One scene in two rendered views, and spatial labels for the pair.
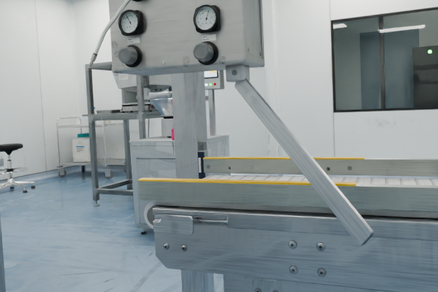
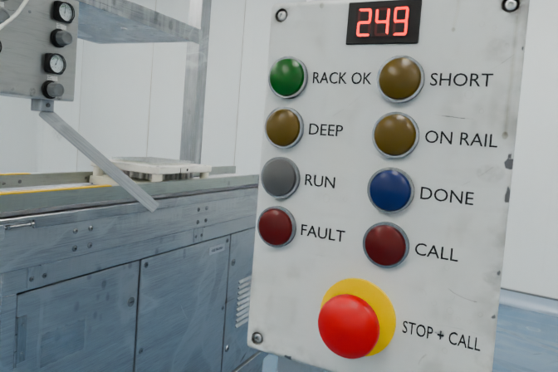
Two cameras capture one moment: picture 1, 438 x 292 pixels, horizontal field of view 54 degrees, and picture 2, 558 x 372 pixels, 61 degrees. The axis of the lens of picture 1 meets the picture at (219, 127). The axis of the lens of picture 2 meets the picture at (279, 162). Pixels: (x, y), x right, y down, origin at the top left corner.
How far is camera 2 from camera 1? 85 cm
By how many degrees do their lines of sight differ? 85
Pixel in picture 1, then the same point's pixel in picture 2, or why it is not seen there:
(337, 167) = (10, 181)
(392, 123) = not seen: outside the picture
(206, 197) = (20, 206)
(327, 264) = (93, 239)
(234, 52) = (68, 93)
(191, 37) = (38, 73)
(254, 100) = (65, 128)
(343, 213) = (143, 198)
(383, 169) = (41, 181)
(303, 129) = not seen: outside the picture
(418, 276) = (131, 233)
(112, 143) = not seen: outside the picture
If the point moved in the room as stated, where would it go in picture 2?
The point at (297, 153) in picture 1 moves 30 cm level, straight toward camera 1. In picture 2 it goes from (109, 166) to (247, 180)
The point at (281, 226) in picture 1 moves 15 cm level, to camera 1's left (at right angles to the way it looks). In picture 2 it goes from (70, 219) to (26, 233)
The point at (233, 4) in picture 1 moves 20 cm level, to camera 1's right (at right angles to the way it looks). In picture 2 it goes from (70, 58) to (115, 73)
